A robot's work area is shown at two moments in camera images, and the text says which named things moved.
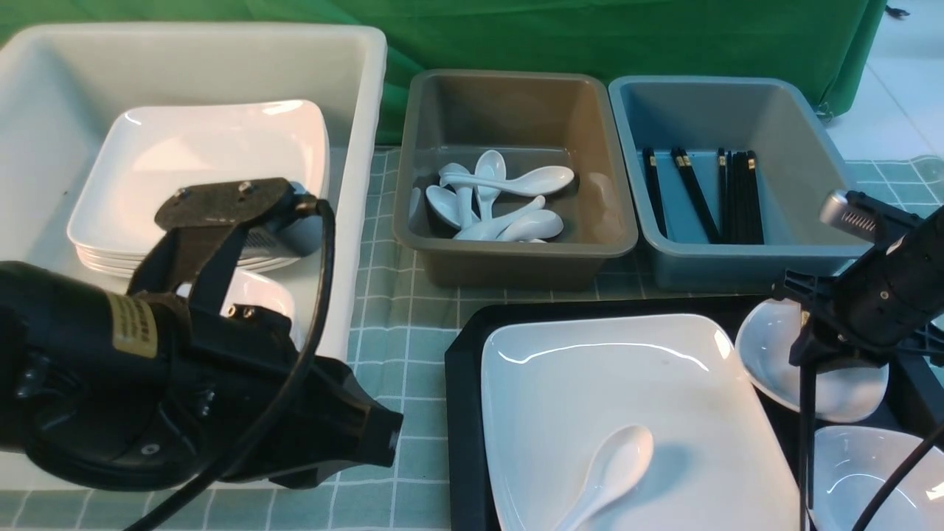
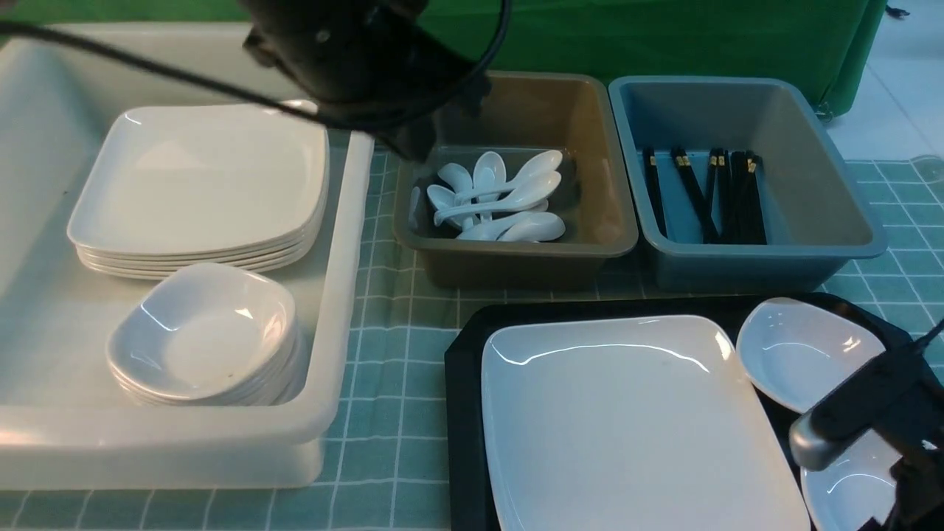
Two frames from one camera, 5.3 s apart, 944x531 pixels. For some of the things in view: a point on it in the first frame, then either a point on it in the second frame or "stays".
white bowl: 851,464 stays
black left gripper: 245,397 → 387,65
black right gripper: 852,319 → 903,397
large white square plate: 556,389 stays
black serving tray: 915,390 stays
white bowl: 764,346 stays
